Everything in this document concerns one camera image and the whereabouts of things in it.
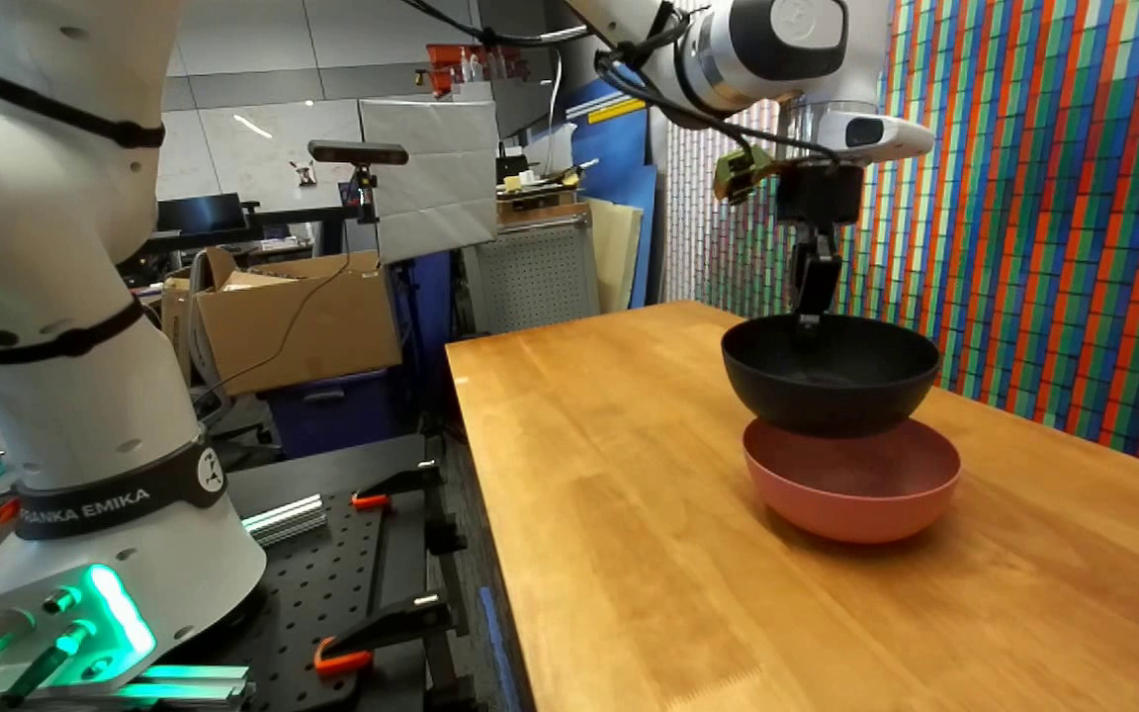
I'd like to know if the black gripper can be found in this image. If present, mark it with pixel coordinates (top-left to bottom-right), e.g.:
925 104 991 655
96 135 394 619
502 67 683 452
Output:
770 158 867 319

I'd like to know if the black bowl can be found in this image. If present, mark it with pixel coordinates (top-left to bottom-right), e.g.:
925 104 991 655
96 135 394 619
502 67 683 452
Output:
719 308 944 443

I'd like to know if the pink bowl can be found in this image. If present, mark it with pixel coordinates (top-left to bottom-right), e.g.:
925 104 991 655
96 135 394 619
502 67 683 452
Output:
738 414 965 548

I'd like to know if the yellow-green wrist connector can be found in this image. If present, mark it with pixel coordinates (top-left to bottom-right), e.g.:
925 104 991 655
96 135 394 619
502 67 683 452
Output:
708 146 777 204

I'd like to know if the beige foam sheet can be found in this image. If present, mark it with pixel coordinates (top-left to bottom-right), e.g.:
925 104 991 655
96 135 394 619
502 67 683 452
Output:
585 195 648 316

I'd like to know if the blue board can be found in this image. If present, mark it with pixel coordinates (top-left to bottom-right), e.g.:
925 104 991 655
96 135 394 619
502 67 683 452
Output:
564 75 669 316

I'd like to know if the grey cabinet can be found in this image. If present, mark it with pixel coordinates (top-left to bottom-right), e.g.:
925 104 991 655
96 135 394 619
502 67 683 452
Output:
457 218 606 340

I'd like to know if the blue storage bin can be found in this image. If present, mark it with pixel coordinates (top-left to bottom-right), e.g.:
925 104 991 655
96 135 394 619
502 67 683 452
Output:
259 370 431 461

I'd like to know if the brown cardboard box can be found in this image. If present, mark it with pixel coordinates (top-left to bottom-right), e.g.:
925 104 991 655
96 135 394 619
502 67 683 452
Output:
157 245 408 403

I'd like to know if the silver aluminium extrusion bar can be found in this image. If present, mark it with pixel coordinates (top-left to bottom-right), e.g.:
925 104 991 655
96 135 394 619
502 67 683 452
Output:
237 491 333 548

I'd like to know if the black monitor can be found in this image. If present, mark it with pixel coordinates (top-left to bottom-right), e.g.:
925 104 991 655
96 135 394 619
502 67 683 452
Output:
145 188 254 247

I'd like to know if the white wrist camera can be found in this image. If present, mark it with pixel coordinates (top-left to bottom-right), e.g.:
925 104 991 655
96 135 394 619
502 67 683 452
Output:
810 108 938 167

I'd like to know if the black camera on stand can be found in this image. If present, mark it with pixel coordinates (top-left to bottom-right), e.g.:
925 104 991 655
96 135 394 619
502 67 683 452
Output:
303 135 410 258

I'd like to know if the black clamp orange handle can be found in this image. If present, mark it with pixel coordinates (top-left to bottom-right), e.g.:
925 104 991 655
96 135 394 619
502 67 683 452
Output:
307 588 457 683
348 456 451 516

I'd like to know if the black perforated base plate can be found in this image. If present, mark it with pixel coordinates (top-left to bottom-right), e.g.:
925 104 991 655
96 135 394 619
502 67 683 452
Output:
131 437 466 712

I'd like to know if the green-lit aluminium rail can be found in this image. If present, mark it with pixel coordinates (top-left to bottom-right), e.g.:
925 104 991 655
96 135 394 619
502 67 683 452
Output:
116 659 254 712

